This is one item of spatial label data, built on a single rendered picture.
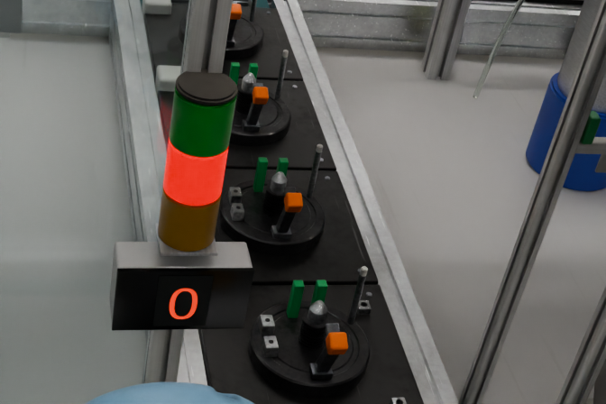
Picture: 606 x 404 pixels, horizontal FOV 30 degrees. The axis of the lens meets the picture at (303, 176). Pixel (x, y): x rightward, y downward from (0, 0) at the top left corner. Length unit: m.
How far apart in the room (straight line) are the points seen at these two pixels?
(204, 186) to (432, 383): 0.52
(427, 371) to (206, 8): 0.63
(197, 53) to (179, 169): 0.10
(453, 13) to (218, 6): 1.22
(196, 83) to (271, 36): 1.04
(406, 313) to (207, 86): 0.61
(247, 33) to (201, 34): 0.99
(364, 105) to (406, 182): 0.23
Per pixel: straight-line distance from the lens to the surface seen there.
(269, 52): 1.89
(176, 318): 1.03
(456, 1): 2.07
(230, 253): 1.02
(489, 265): 1.72
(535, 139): 1.95
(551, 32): 2.31
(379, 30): 2.18
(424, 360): 1.39
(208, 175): 0.93
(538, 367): 1.58
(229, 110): 0.91
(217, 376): 1.28
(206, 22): 0.90
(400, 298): 1.46
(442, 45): 2.11
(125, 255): 1.00
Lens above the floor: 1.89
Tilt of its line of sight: 35 degrees down
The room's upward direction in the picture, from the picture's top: 12 degrees clockwise
